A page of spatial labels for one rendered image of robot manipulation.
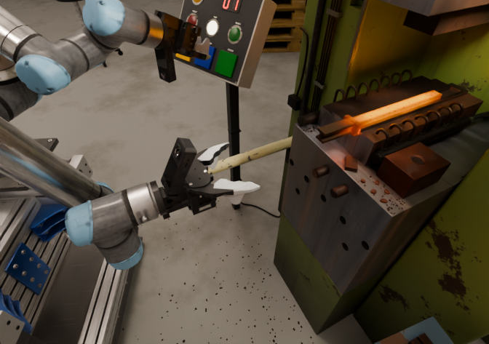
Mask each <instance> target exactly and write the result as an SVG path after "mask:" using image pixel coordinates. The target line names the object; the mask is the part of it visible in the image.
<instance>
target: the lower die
mask: <svg viewBox="0 0 489 344"><path fill-rule="evenodd" d="M449 86H452V87H455V88H457V89H459V90H461V91H460V92H457V93H454V94H451V95H448V96H446V97H442V98H440V99H437V100H434V101H431V102H429V103H425V104H423V105H420V106H417V107H414V108H411V109H408V110H406V111H403V112H400V113H396V114H394V115H392V116H388V117H386V118H383V119H380V120H377V121H374V122H371V123H369V124H366V125H363V126H361V127H360V128H359V131H358V134H357V135H355V136H353V135H351V134H349V135H346V136H343V137H340V138H338V139H335V140H336V141H337V142H338V143H339V144H341V145H342V146H343V147H344V148H345V149H346V150H347V151H348V152H349V153H350V154H352V155H353V156H354V157H357V158H358V160H359V161H360V162H361V163H362V164H364V165H365V166H366V165H368V164H371V163H373V162H372V160H371V159H370V154H372V153H373V152H376V151H379V150H381V147H382V146H383V144H384V143H385V140H386V135H385V134H384V133H383V132H379V134H378V135H377V134H376V133H375V132H376V130H378V129H385V130H386V131H387V132H388V133H389V136H390V140H389V143H388V145H387V147H388V146H390V145H393V144H394V143H395V141H397V138H398V137H399V129H398V128H397V127H393V128H392V129H389V127H390V125H391V124H399V125H400V126H401V127H402V128H403V136H402V139H401V140H400V142H401V141H403V140H406V139H407V138H408V136H409V135H410V133H411V131H412V130H413V125H412V124H411V123H410V122H406V123H405V124H402V122H403V121H404V120H405V119H412V120H414V122H415V123H416V126H417V128H416V131H415V133H414V135H413V136H416V135H419V133H420V131H421V130H422V129H423V128H424V125H425V123H426V121H425V119H424V118H422V117H419V118H418V119H417V120H415V119H414V118H415V116H417V115H418V114H423V115H425V116H426V113H427V112H428V111H430V110H436V111H437V109H438V108H439V107H440V106H443V105H447V106H449V104H450V103H452V102H454V101H458V102H460V103H462V104H463V106H464V112H463V113H462V114H461V116H460V118H461V117H463V116H473V115H475V113H476V112H477V110H478V109H479V107H480V106H481V105H482V103H483V100H481V99H479V98H477V97H475V96H473V95H470V94H467V93H468V92H469V90H467V89H464V88H462V87H460V86H458V85H456V84H454V83H450V84H446V83H444V82H442V81H440V80H438V79H432V80H431V79H428V78H426V77H425V76H418V77H415V78H413V79H412V80H411V82H410V83H408V80H406V81H402V83H401V84H400V86H398V83H396V84H392V85H391V87H390V89H387V87H388V86H387V87H382V88H380V90H379V92H376V90H377V89H375V90H373V91H370V92H369V93H368V96H365V93H363V94H360V95H357V99H356V100H355V99H354V96H353V97H349V98H346V99H345V101H344V103H342V102H341V101H342V100H339V101H336V102H334V103H329V104H327V105H323V106H321V109H320V113H319V119H318V122H317V124H318V125H319V126H320V127H323V126H325V125H328V124H332V123H334V122H337V121H340V120H343V118H344V116H345V115H350V116H351V117H355V116H358V115H361V114H364V113H367V112H370V111H373V110H375V109H378V108H382V107H384V106H387V105H391V104H393V103H397V102H399V101H402V100H406V99H408V98H411V97H415V96H417V95H421V94H423V93H425V92H429V91H432V90H434V91H436V90H438V89H442V88H445V87H449ZM450 108H451V109H452V110H453V115H452V117H451V119H450V121H452V120H454V118H455V117H456V116H457V115H458V113H459V111H460V110H461V108H460V106H459V105H456V104H455V105H452V107H450ZM439 112H440V114H441V117H442V118H441V121H440V123H439V124H438V126H441V125H442V124H443V122H445V120H446V118H447V117H448V116H449V110H448V109H446V108H443V109H442V110H441V111H439ZM427 117H428V119H429V125H428V127H427V129H426V131H428V130H430V129H431V128H432V127H433V126H434V124H435V122H436V121H437V114H435V113H430V114H429V116H427ZM450 121H449V122H450ZM438 126H437V127H438ZM426 131H425V132H426Z"/></svg>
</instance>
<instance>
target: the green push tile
mask: <svg viewBox="0 0 489 344"><path fill-rule="evenodd" d="M237 60H238V55H235V54H232V53H230V52H226V51H223V50H221V51H220V53H219V56H218V61H217V64H216V67H215V72H216V73H219V74H221V75H224V76H227V77H229V78H231V79H232V76H233V74H234V69H235V67H236V62H237Z"/></svg>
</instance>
